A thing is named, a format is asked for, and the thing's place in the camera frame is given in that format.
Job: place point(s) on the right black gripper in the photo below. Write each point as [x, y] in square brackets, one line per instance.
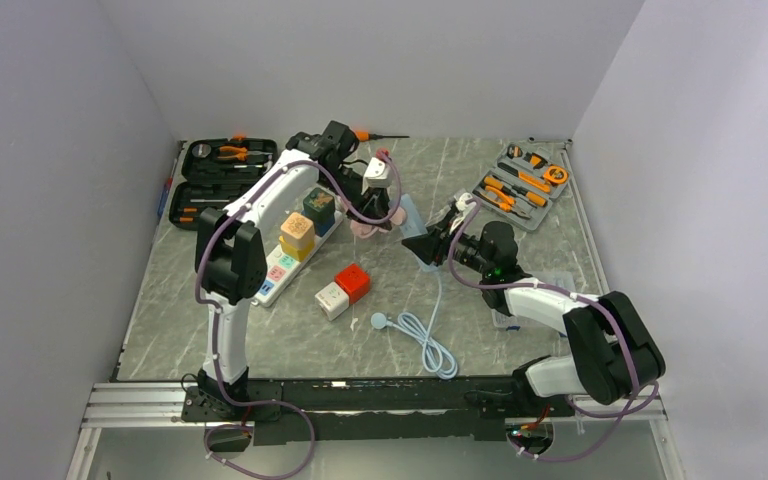
[434, 245]

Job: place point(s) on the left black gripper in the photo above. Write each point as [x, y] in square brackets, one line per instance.
[374, 203]

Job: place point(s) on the pink power strip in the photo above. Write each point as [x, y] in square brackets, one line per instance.
[366, 231]

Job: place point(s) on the light blue power strip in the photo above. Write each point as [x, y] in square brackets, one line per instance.
[414, 226]

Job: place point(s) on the red cube adapter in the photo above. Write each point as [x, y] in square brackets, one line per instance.
[354, 281]

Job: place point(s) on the white cube adapter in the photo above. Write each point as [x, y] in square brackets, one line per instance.
[332, 300]

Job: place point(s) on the grey tool case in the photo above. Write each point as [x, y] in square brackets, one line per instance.
[524, 182]

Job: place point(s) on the black tool case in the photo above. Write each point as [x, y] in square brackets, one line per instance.
[215, 172]

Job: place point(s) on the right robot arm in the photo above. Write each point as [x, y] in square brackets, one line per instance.
[612, 353]

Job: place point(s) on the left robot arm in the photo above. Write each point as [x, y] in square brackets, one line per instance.
[231, 261]

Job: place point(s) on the dark green cube adapter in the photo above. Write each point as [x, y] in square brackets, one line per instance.
[319, 206]

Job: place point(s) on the beige cube adapter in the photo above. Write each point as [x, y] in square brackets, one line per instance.
[297, 231]

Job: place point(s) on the yellow cube adapter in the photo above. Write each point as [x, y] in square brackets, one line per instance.
[300, 254]

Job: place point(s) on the clear screw box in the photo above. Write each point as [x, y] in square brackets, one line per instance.
[560, 279]

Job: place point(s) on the blue red pen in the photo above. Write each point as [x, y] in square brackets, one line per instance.
[167, 185]

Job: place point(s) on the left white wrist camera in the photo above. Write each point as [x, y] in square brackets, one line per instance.
[377, 175]

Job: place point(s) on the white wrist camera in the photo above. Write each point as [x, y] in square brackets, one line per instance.
[465, 203]
[377, 175]

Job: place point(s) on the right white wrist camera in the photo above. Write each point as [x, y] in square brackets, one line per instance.
[465, 203]

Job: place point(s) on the orange handled screwdriver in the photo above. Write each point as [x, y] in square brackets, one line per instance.
[365, 136]

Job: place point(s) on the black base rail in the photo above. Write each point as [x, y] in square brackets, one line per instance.
[479, 407]

